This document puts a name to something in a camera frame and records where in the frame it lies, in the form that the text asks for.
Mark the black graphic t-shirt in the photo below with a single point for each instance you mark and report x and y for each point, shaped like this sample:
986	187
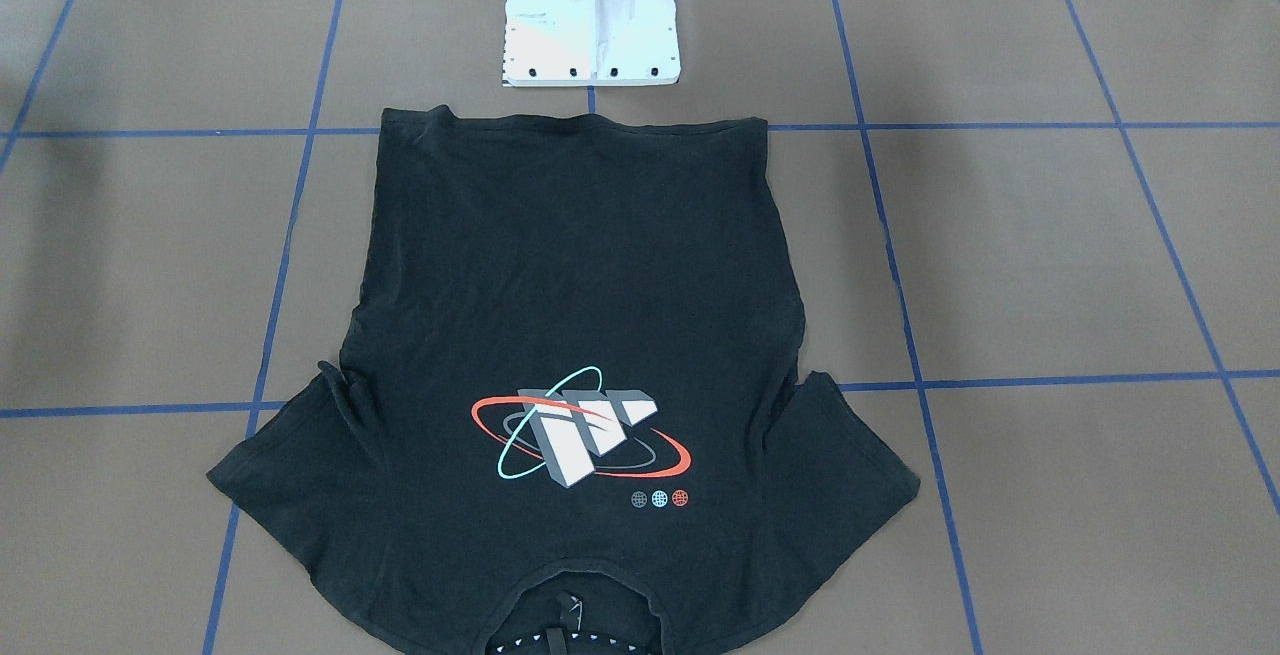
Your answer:
566	417

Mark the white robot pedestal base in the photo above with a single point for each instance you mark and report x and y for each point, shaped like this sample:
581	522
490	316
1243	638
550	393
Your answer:
591	43

